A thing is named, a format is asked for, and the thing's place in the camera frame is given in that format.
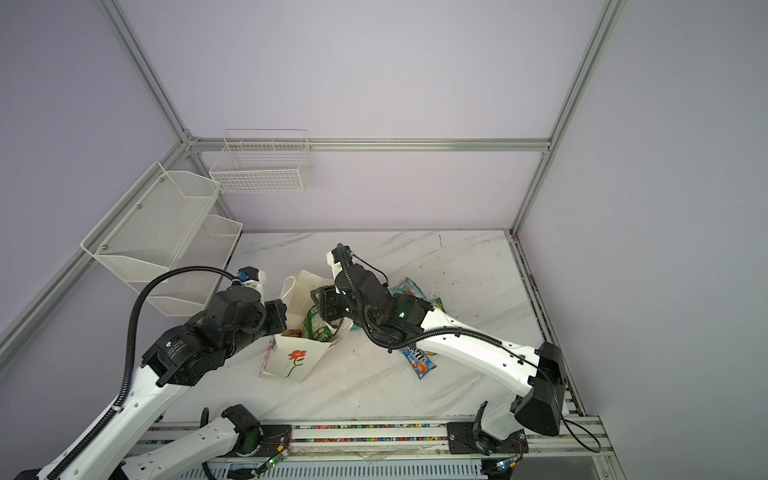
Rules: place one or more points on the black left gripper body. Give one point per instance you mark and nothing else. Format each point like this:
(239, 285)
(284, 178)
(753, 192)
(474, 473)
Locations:
(273, 322)

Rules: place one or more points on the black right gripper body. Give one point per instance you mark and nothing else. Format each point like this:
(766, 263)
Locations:
(331, 305)

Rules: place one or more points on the green Fox's Spring Tea bag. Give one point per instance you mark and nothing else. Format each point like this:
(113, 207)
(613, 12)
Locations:
(316, 328)

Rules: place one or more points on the white flowered paper bag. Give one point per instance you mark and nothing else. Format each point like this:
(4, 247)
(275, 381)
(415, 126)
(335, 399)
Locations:
(289, 356)

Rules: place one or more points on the blue M&M's packet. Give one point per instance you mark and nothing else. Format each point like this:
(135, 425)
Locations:
(418, 360)

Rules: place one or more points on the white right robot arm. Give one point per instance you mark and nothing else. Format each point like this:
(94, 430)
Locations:
(533, 376)

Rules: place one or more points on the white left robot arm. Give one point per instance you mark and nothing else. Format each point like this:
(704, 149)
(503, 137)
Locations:
(177, 361)

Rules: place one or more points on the teal green Fox's candy bag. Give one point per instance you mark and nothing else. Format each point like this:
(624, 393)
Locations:
(408, 287)

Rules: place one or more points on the green yellow Fox's candy bag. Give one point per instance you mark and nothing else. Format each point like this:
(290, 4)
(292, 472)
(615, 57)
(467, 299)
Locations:
(438, 305)

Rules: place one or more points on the white mesh two-tier shelf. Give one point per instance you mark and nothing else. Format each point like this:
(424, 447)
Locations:
(167, 220)

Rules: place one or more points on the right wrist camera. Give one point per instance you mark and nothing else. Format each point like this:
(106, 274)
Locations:
(333, 258)

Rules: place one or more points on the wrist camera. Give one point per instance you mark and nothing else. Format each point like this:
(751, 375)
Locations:
(252, 277)
(333, 258)

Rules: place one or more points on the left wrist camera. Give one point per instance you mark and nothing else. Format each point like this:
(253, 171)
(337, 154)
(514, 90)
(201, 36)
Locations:
(252, 277)

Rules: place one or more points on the white wire basket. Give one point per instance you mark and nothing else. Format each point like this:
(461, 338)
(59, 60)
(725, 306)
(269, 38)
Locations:
(254, 161)

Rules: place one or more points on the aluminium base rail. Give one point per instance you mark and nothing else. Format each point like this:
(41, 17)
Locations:
(400, 439)

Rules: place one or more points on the aluminium frame post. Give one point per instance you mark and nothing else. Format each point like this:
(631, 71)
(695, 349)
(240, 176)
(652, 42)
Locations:
(130, 44)

